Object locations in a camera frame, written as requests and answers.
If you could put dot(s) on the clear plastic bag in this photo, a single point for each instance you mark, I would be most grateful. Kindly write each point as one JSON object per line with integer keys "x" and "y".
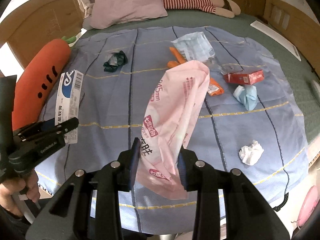
{"x": 195, "y": 46}

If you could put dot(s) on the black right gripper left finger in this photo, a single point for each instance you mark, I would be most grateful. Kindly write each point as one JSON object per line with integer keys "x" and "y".
{"x": 86, "y": 206}

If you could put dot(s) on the pink plastic package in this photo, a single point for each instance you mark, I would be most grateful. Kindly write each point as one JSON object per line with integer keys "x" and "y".
{"x": 167, "y": 126}

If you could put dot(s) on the white blue ointment box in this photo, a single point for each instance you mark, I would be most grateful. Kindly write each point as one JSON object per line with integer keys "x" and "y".
{"x": 68, "y": 96}

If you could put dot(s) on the wooden headboard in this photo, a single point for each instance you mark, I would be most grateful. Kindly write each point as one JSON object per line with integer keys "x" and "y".
{"x": 36, "y": 22}

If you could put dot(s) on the pink pillow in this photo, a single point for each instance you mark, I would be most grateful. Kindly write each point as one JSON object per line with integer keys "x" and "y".
{"x": 106, "y": 13}

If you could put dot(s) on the dark green wrapper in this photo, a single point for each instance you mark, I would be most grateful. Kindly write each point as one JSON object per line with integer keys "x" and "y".
{"x": 115, "y": 61}

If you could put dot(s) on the white device on bed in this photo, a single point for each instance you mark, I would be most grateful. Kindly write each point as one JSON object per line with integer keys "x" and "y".
{"x": 315, "y": 89}

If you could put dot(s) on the left hand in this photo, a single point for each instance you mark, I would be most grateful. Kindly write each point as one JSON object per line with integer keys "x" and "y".
{"x": 16, "y": 185}

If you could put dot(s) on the green bed sheet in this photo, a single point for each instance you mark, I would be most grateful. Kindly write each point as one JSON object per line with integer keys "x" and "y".
{"x": 298, "y": 73}

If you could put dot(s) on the orange carrot plush pillow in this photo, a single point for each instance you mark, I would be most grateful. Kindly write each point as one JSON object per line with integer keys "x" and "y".
{"x": 36, "y": 82}

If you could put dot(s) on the blue striped blanket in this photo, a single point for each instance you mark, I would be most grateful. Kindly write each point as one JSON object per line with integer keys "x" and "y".
{"x": 127, "y": 93}

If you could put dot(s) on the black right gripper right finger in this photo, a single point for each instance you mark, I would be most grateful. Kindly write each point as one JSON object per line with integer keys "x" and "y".
{"x": 248, "y": 214}

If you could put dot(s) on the red cigarette box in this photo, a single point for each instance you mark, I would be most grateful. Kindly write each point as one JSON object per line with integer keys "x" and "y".
{"x": 245, "y": 77}

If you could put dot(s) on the white tissue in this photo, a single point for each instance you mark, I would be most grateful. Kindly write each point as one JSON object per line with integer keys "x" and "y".
{"x": 250, "y": 155}

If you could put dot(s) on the orange snack wrapper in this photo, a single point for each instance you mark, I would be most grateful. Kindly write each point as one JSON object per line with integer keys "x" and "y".
{"x": 190, "y": 78}

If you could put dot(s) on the striped plush doll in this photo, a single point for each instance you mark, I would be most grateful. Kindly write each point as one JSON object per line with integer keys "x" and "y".
{"x": 224, "y": 8}

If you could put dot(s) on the light blue mask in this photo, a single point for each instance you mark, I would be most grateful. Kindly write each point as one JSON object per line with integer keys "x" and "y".
{"x": 247, "y": 95}

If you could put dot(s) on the white flat board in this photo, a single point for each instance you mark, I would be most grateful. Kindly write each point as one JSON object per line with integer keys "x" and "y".
{"x": 277, "y": 37}

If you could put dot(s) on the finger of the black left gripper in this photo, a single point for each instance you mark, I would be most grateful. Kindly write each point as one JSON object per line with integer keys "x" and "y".
{"x": 61, "y": 128}
{"x": 34, "y": 127}

